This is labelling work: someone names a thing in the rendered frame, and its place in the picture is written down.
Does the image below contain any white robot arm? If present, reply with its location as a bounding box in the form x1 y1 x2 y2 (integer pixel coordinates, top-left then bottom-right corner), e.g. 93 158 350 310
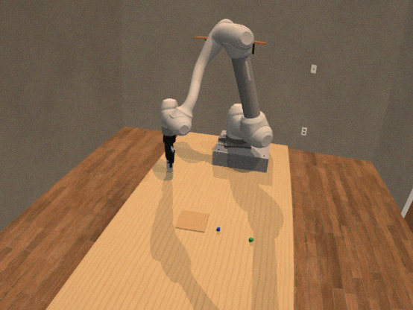
160 19 273 149

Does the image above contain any tan square mat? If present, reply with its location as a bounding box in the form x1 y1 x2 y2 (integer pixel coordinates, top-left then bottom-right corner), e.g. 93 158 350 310
175 210 209 233

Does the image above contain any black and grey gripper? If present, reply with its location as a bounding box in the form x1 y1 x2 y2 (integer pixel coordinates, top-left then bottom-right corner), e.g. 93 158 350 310
163 135 176 172

